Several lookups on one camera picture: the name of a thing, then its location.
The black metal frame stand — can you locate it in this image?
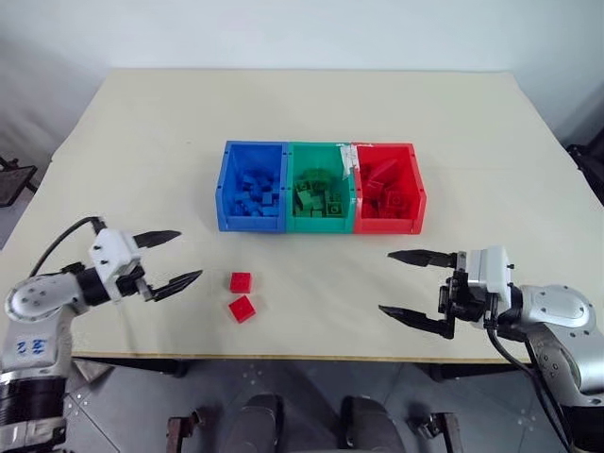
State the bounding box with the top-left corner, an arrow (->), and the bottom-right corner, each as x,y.
0,157 -> 39,208

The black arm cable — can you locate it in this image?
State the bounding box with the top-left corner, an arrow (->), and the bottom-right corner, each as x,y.
27,216 -> 107,279
484,323 -> 584,453

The red plastic bin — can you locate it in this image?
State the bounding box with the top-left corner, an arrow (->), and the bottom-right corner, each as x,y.
351,141 -> 428,236

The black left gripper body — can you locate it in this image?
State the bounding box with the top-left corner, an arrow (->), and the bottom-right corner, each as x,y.
114,264 -> 156,303

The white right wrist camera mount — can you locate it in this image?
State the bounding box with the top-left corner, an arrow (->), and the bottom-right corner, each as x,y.
464,244 -> 516,306

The dark table leg bracket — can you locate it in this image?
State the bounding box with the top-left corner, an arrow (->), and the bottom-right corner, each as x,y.
428,361 -> 474,384

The red square studded block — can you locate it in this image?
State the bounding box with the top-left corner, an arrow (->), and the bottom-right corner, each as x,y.
383,190 -> 410,212

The pile of blue blocks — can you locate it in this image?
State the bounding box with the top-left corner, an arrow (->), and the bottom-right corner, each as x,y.
230,166 -> 280,219

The white torn paper label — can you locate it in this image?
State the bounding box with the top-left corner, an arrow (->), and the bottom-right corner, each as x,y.
338,143 -> 359,181

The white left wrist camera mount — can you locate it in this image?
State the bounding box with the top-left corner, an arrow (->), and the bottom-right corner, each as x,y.
88,228 -> 143,303

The pile of green blocks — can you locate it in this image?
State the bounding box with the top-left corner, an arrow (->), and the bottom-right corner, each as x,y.
292,166 -> 337,219

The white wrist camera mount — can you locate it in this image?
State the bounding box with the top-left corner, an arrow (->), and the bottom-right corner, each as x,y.
464,244 -> 516,306
88,228 -> 143,303

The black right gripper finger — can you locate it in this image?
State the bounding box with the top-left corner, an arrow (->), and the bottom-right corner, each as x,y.
386,249 -> 459,271
377,305 -> 457,341

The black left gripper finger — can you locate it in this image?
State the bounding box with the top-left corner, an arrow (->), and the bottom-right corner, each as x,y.
146,269 -> 205,303
132,229 -> 183,250

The black equipment case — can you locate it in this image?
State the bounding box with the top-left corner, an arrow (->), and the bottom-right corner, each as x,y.
562,143 -> 604,210

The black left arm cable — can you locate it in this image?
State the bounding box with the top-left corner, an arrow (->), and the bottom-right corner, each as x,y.
27,216 -> 107,279

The blue plastic bin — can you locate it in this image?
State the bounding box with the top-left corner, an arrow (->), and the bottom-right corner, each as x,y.
214,140 -> 290,235

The green plastic bin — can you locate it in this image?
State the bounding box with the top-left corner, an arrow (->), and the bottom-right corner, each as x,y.
282,140 -> 360,235

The rusty red metal foot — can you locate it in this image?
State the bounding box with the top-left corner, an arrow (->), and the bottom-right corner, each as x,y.
166,409 -> 210,453
407,411 -> 466,453

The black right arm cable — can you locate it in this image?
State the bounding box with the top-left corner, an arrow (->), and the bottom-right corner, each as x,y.
484,323 -> 584,453

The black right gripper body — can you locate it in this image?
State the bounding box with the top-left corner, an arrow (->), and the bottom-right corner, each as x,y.
437,251 -> 495,332

